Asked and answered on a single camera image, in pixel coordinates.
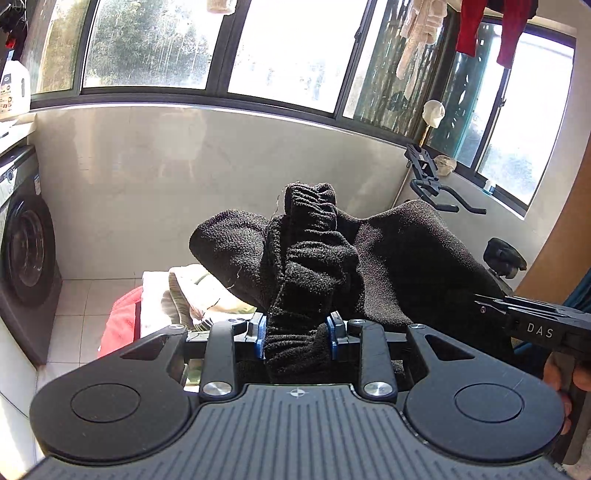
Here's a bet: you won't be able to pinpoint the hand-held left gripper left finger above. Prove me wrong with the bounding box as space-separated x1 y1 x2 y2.
110 311 269 402

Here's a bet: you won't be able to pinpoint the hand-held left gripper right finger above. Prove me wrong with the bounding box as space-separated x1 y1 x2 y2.
325 311 482 402

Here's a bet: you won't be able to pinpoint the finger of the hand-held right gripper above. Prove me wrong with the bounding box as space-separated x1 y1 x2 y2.
473 293 512 320

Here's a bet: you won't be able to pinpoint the black fleece pants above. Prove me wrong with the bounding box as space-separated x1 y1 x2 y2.
189 182 515 386

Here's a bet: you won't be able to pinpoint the person's right hand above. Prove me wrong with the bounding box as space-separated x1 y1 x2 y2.
542 353 591 437

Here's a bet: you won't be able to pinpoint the cream folded cloth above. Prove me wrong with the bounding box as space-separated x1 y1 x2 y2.
141 264 260 334

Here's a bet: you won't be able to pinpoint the brown wooden door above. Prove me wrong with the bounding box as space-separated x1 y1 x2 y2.
512 152 591 315

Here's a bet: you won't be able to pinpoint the black exercise bike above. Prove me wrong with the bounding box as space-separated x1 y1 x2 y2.
396 144 528 296

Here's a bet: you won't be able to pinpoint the red cloth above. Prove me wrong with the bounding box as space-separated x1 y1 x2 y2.
98 286 145 359

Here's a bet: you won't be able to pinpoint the white round brush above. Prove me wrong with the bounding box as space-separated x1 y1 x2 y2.
417 100 447 148

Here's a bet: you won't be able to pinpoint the grey washing machine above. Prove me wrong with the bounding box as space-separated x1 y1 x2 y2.
0 145 64 366

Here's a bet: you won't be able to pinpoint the cream hanging garment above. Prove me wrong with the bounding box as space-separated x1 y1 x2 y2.
396 0 448 101

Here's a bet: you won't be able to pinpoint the red hanging garment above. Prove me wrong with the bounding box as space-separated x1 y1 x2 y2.
455 0 539 68

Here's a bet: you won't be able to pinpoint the black framed window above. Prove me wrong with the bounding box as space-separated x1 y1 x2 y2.
25 0 579 219

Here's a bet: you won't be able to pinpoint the white detergent bottle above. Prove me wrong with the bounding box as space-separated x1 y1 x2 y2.
0 62 31 121

